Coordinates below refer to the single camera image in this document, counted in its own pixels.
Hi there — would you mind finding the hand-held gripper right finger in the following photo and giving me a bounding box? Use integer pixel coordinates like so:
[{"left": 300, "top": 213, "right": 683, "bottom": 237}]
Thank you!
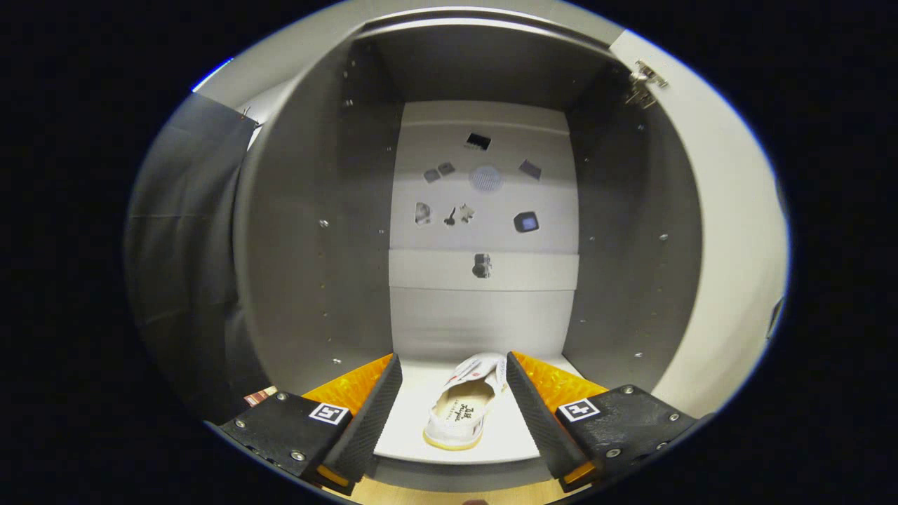
[{"left": 505, "top": 351, "right": 699, "bottom": 493}]

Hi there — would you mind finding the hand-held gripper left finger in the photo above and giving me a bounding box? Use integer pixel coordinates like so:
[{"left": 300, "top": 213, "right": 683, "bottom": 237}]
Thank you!
[{"left": 217, "top": 353, "right": 404, "bottom": 495}]

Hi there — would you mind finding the white canvas shoe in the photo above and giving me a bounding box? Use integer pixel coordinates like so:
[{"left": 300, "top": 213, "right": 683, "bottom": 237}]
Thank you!
[{"left": 422, "top": 353, "right": 509, "bottom": 451}]

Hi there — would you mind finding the dark grey shoe cabinet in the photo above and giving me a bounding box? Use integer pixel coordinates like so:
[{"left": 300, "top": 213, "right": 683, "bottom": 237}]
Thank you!
[{"left": 232, "top": 18, "right": 704, "bottom": 492}]

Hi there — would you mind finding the metal door hinge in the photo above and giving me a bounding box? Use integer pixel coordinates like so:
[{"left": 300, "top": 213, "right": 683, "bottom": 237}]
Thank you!
[{"left": 626, "top": 60, "right": 669, "bottom": 109}]

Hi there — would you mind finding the black backdrop cloth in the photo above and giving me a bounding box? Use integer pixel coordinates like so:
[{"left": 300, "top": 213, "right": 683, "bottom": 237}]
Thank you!
[{"left": 125, "top": 93, "right": 271, "bottom": 425}]

